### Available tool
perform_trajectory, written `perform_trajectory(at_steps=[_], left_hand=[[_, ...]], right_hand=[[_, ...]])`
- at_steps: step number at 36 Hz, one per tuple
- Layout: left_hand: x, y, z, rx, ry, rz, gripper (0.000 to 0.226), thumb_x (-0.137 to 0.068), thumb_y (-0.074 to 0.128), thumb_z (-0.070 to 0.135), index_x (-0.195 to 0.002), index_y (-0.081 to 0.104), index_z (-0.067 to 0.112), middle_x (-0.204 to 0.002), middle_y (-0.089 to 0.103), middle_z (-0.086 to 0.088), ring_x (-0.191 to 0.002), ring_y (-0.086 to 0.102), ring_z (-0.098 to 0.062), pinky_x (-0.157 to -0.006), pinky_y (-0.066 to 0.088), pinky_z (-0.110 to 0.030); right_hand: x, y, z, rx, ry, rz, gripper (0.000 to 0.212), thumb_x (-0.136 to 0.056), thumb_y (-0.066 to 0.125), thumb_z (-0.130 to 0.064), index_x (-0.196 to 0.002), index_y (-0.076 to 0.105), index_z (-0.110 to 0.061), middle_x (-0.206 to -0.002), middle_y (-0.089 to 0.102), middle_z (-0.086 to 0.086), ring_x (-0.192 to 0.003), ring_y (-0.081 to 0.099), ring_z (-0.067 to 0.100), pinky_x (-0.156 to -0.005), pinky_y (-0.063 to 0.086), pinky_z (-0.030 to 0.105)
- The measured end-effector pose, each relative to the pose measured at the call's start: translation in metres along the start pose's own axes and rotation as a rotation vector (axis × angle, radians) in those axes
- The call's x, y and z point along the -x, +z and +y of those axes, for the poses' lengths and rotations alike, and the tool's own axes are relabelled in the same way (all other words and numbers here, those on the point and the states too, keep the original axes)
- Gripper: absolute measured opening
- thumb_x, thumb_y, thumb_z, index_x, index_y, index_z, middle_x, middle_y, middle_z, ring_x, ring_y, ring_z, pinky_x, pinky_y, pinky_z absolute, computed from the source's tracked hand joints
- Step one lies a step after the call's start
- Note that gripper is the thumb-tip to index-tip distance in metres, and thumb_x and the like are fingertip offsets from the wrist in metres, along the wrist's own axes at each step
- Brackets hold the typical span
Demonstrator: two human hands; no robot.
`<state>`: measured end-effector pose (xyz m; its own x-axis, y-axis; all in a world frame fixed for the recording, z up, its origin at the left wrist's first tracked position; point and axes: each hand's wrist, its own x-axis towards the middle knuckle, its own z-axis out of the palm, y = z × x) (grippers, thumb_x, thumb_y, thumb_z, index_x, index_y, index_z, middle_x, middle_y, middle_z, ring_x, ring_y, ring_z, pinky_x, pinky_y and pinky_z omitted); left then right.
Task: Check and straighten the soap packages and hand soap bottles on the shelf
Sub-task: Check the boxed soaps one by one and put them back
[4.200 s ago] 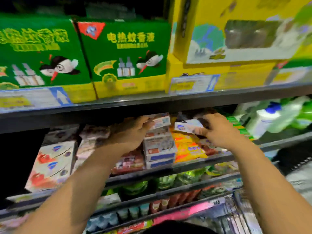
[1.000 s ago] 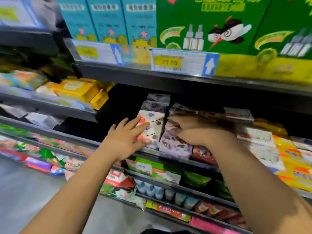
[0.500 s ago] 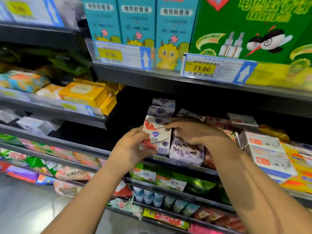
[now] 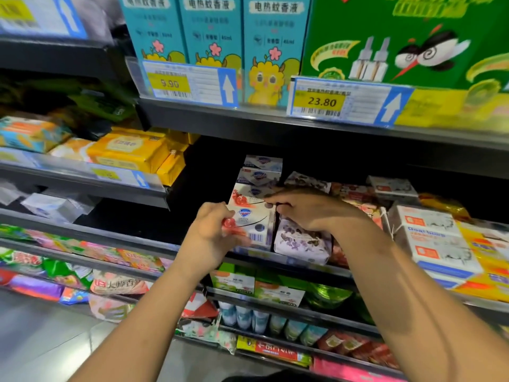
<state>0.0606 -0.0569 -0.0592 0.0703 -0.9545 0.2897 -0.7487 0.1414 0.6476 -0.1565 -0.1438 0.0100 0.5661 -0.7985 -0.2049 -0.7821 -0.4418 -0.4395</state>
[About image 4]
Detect person's right hand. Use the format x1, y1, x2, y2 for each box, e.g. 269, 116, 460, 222
264, 187, 371, 239

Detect person's left hand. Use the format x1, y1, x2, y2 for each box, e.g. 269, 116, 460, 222
175, 201, 248, 275

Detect red white packet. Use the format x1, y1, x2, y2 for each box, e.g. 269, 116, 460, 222
181, 290, 220, 322

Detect stack of pink soap boxes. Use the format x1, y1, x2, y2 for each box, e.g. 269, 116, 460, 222
330, 183, 384, 267

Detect row of pink orange packets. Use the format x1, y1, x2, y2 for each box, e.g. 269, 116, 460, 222
0, 222, 172, 275

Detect stack of white orange soap boxes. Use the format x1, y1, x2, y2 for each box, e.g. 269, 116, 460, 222
367, 175, 486, 290

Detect stack of yellow soap boxes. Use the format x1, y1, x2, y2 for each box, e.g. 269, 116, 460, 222
417, 195, 509, 303

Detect person's left forearm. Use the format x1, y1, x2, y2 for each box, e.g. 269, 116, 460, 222
70, 254, 212, 382

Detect row of red tubes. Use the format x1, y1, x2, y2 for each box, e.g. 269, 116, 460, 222
317, 328, 399, 371

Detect orange white packet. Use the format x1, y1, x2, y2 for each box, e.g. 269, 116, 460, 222
0, 115, 71, 153

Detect pile of colourful packets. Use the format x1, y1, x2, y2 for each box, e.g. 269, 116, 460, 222
0, 246, 152, 323

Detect white blue price tag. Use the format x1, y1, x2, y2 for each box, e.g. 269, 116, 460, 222
142, 59, 240, 108
0, 0, 89, 40
288, 75, 415, 128

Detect white purple shield soap box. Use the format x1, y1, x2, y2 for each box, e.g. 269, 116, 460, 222
242, 155, 283, 173

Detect row of blue white tubes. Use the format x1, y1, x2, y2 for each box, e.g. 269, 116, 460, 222
216, 300, 329, 347

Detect white plastic pack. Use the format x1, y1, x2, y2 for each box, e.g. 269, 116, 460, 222
0, 180, 96, 226

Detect teal box pink flower print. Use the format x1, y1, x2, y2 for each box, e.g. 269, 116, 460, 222
177, 0, 243, 72
118, 0, 188, 64

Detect white blue price strip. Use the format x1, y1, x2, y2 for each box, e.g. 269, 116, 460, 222
0, 147, 164, 192

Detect teal box yellow cartoon print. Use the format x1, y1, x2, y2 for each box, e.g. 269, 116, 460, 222
242, 0, 313, 108

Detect stack of yellow soap cartons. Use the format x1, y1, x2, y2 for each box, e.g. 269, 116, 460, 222
86, 127, 192, 188

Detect pink flat pack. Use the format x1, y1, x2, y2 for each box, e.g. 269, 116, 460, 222
312, 355, 407, 382

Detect yellow red flat pack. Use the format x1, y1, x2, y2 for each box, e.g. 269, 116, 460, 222
236, 335, 313, 368

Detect green box mosquito print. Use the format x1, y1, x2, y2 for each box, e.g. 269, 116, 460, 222
301, 0, 509, 128

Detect white blue shield soap box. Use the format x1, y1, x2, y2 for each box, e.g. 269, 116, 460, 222
237, 167, 281, 188

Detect green white carton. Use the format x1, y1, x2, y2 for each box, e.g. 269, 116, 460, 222
210, 262, 257, 298
254, 274, 307, 309

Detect dark green packets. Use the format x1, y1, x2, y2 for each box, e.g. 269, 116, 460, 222
67, 79, 140, 124

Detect person's right forearm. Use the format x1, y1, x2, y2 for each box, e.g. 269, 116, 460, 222
334, 211, 509, 382

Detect stack of white plastic packs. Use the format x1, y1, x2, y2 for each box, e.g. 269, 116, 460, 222
75, 0, 124, 45

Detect white floral packet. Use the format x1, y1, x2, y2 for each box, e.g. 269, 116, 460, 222
177, 318, 238, 355

